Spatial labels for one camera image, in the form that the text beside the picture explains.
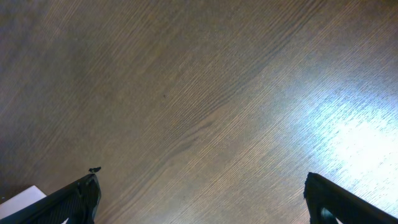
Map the beige cardboard box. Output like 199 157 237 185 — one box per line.
1 185 75 224

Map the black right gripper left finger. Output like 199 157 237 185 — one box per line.
1 167 101 224

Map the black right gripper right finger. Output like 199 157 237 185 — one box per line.
303 172 397 224

